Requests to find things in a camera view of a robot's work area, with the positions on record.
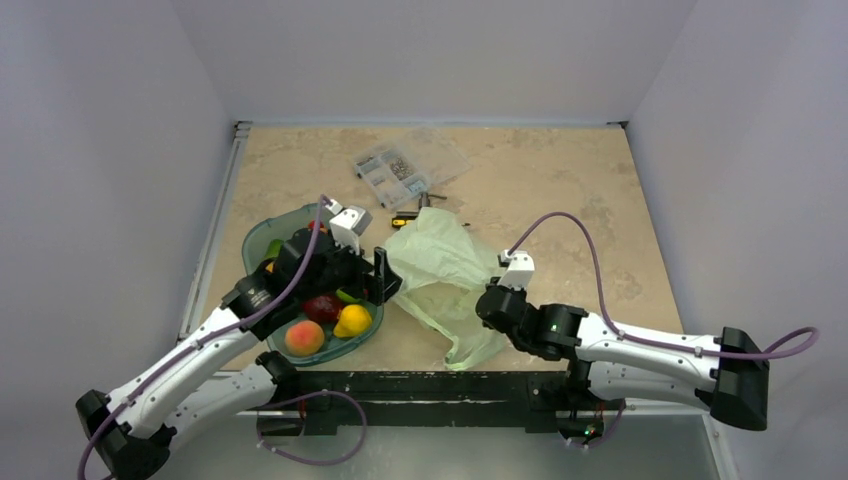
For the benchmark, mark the yellow fake lemon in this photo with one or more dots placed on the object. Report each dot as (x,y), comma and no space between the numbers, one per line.
(354,320)

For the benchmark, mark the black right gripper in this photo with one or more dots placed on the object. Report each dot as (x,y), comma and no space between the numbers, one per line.
(494,307)

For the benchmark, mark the teal plastic tray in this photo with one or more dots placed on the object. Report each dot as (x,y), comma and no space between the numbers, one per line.
(283,227)

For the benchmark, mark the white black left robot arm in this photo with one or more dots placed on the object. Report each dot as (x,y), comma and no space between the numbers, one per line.
(136,427)

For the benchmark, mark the green fake guava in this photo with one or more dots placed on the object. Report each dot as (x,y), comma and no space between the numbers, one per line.
(347,298)

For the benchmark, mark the green orange fake mango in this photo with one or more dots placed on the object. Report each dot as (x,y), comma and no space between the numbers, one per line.
(273,249)

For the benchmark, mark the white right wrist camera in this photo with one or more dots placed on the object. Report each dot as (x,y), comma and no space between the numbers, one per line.
(519,269)

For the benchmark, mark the black aluminium base frame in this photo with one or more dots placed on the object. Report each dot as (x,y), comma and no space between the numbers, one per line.
(526,399)

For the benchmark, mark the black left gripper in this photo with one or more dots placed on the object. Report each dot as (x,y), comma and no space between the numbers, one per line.
(374,286)

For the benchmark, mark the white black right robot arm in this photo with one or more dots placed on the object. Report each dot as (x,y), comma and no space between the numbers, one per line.
(725,375)

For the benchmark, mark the yellow black screwdriver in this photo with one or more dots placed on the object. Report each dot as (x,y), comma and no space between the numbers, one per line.
(398,222)

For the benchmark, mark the dark red fake plum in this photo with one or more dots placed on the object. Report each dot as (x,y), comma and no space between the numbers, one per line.
(324,309)

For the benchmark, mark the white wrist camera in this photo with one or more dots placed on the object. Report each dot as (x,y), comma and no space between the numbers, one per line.
(347,224)
(519,269)

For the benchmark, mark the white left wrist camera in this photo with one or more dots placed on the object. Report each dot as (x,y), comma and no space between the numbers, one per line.
(347,224)

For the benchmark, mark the clear plastic screw box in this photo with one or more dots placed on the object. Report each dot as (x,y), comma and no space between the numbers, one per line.
(399,170)

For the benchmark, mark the green plastic bag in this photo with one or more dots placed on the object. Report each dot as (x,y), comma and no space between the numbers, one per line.
(444,270)

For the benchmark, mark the orange fake peach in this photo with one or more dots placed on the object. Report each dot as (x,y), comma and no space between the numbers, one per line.
(304,338)

